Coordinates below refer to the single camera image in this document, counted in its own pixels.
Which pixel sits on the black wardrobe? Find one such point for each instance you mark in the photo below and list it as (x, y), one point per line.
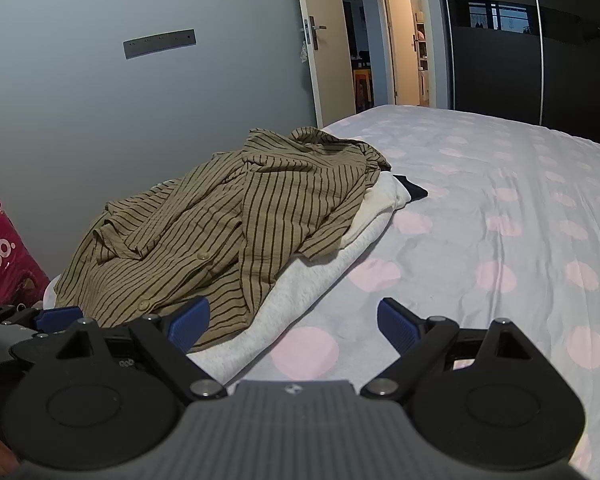
(500, 75)

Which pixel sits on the white cloth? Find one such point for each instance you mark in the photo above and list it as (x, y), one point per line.
(300, 305)

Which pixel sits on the grey wall plate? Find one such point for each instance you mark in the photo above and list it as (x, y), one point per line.
(160, 43)

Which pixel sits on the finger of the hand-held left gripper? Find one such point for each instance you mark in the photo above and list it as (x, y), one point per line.
(57, 316)

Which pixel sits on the navy cloth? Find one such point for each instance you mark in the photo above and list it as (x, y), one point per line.
(412, 189)

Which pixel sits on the beige door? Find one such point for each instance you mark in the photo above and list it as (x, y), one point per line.
(330, 70)
(402, 60)

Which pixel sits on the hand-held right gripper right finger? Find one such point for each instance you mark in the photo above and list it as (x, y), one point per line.
(397, 322)

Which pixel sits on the brown striped shirt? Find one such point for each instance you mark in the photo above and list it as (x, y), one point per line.
(220, 240)

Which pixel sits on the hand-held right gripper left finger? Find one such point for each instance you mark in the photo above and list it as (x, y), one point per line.
(190, 322)

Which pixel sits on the orange stool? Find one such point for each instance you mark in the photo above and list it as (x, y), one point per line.
(362, 85)

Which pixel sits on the pink bag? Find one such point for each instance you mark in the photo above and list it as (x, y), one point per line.
(5, 260)

